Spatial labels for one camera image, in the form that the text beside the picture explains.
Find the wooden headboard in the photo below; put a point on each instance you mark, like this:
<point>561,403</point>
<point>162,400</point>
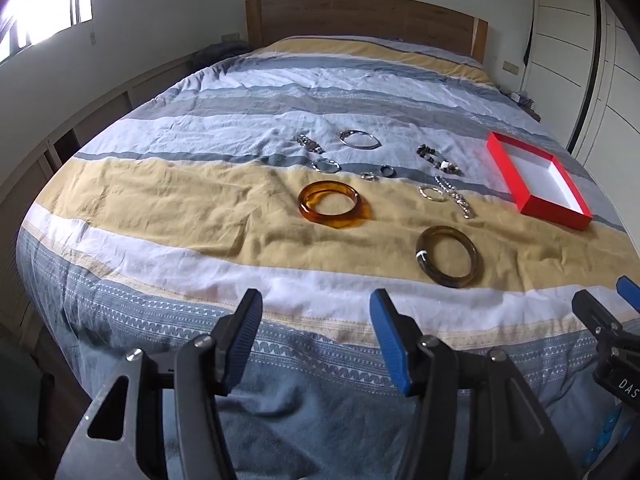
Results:
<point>365,17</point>

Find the white wardrobe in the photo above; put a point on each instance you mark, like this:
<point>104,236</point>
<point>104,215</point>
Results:
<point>565,35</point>

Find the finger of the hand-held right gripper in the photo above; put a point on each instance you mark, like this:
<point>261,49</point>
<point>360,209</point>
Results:
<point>630,292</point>
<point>597,315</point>

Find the silver oval bangle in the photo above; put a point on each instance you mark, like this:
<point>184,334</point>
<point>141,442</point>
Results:
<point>350,142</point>

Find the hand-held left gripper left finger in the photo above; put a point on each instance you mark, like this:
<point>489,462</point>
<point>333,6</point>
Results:
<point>244,332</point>

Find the dark grey pillow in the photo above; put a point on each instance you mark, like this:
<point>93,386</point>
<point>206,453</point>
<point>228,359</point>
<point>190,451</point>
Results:
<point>220,52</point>

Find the striped duvet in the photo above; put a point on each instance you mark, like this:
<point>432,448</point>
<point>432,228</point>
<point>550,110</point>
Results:
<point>200,200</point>

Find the red cardboard box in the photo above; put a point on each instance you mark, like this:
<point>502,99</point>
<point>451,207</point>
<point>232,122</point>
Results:
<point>537,180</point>

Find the dark brown bangle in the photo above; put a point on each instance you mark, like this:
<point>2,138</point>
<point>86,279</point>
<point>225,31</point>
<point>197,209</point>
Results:
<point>425,265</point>

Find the wall socket plate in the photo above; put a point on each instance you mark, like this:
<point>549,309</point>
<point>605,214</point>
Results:
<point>510,67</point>
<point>231,37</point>

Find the person's right hand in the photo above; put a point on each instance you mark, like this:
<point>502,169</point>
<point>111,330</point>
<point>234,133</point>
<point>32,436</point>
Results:
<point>607,430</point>

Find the wooden nightstand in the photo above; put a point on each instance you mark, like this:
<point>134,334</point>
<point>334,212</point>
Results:
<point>525,105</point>

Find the twisted silver hoop earring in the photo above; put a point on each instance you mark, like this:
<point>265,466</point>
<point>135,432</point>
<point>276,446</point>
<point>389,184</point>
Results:
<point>325,165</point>
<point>431,195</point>

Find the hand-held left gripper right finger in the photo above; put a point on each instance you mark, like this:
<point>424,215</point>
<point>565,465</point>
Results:
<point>390,335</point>

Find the amber translucent bangle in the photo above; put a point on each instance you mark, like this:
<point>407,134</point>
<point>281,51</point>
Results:
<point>306,205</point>

